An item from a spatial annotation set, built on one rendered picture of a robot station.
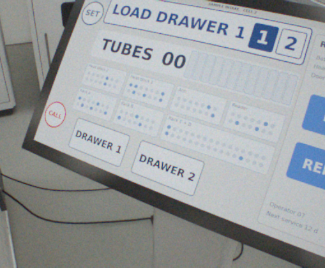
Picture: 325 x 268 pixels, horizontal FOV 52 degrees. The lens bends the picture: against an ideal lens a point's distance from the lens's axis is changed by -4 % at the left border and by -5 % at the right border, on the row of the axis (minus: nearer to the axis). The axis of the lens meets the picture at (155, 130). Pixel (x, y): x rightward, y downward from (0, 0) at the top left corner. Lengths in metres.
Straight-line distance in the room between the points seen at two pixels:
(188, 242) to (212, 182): 0.25
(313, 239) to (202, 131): 0.19
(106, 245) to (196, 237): 1.01
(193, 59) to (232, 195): 0.19
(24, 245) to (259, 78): 1.42
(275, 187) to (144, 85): 0.22
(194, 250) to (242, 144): 0.30
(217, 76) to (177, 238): 0.34
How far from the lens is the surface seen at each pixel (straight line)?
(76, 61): 0.55
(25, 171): 2.06
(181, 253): 0.70
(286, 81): 0.44
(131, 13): 0.53
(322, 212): 0.43
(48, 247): 1.65
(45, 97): 0.57
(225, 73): 0.45
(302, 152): 0.43
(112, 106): 0.49
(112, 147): 0.48
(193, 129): 0.44
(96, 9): 0.57
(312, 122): 0.43
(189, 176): 0.44
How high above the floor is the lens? 1.30
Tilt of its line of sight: 35 degrees down
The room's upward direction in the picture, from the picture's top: 2 degrees clockwise
